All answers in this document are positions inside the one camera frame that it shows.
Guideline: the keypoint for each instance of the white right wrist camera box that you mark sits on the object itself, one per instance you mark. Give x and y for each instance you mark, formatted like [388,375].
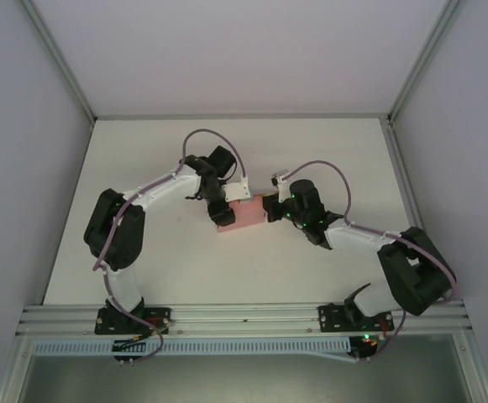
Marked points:
[282,189]

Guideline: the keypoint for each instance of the pink paper box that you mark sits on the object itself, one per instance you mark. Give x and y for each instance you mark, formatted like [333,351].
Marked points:
[248,214]

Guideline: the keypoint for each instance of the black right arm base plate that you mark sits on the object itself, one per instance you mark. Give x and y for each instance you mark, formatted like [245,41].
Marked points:
[332,319]

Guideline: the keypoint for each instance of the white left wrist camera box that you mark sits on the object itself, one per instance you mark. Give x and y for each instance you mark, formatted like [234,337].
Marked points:
[238,189]

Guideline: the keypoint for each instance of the aluminium side rail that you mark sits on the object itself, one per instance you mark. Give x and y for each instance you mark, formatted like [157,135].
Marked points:
[403,176]

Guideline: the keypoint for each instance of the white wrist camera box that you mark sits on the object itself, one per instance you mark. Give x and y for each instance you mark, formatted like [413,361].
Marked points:
[238,189]
[282,189]

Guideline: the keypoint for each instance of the aluminium frame post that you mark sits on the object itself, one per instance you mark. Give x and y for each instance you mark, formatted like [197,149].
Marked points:
[420,59]
[65,67]

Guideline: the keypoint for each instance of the grey metal sheet panel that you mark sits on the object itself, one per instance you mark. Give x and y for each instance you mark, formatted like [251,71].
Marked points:
[243,382]

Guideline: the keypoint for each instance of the aluminium mounting rail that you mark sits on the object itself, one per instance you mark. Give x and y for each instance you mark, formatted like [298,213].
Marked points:
[243,315]

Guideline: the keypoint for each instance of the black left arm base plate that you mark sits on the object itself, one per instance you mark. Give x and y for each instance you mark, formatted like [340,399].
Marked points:
[155,317]

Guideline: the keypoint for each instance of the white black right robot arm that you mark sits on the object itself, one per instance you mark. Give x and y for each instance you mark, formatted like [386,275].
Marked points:
[411,268]

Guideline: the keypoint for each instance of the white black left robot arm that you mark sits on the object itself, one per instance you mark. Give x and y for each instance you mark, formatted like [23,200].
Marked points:
[117,226]

